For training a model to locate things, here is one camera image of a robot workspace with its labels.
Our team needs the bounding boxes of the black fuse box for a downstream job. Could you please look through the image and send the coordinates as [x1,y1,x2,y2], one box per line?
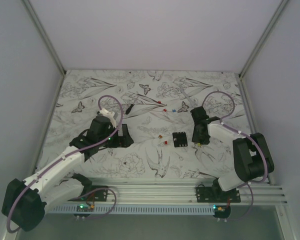
[172,131,188,148]

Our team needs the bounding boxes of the white slotted cable duct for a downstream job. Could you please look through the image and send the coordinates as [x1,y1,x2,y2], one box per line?
[50,204,214,216]

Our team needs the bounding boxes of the aluminium frame post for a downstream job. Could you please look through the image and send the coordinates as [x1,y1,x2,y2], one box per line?
[21,0,67,76]
[238,0,291,81]

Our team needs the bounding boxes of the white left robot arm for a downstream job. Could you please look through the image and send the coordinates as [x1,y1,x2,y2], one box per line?
[1,115,134,234]

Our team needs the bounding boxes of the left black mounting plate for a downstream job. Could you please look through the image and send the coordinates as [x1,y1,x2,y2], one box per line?
[70,185,108,203]

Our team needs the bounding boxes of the controller board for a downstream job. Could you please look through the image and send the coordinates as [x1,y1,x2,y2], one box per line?
[73,203,95,221]
[213,205,231,223]

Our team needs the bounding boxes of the aluminium frame post right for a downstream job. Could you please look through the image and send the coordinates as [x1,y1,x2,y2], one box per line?
[238,0,291,81]

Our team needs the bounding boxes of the aluminium frame post left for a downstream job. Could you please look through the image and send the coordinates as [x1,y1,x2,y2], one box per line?
[21,0,67,76]

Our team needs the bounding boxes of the left controller board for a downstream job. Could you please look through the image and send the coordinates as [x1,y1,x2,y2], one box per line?
[73,203,95,221]

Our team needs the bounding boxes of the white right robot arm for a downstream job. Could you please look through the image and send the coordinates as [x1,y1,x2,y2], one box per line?
[190,106,275,203]

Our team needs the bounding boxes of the black mounting plate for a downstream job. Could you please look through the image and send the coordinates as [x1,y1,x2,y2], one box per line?
[195,184,241,204]
[70,185,108,203]

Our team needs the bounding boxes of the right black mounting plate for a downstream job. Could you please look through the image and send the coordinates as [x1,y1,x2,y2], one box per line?
[195,184,241,204]

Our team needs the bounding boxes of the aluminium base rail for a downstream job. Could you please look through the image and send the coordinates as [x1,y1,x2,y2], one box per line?
[62,183,290,206]

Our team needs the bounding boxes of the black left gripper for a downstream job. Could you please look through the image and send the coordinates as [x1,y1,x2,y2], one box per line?
[98,123,133,148]

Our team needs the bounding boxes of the right controller board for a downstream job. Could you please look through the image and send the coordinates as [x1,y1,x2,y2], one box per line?
[213,205,231,223]

